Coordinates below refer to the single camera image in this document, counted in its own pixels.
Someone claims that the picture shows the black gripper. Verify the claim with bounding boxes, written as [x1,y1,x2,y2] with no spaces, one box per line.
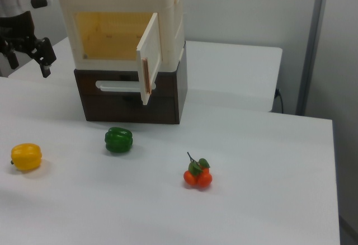
[0,11,57,79]

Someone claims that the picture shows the cream cabinet door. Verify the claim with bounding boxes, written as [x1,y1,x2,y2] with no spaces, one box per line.
[136,12,163,106]

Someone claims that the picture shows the cream plastic cabinet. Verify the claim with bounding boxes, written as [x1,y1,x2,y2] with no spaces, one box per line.
[56,0,186,74]

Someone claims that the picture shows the yellow bell pepper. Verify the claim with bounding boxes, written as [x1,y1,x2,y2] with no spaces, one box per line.
[10,143,43,172]

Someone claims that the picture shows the dark brown drawer box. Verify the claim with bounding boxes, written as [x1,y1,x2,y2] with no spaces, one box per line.
[73,40,188,125]

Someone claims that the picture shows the green bell pepper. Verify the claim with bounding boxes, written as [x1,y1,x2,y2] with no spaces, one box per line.
[104,126,134,154]

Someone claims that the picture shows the orange tangerine bunch with leaves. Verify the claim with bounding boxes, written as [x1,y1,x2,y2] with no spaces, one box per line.
[183,152,214,189]

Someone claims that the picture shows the white drawer handle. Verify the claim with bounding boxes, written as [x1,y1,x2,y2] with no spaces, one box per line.
[95,79,158,93]

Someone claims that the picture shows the copper door handle strip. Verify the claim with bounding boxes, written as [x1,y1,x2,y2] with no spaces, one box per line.
[142,56,152,95]

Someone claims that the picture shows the black power cable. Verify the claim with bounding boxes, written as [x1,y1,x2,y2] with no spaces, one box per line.
[275,88,284,114]

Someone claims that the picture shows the grey metal partition post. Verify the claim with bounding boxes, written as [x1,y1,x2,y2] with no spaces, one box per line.
[295,0,329,116]

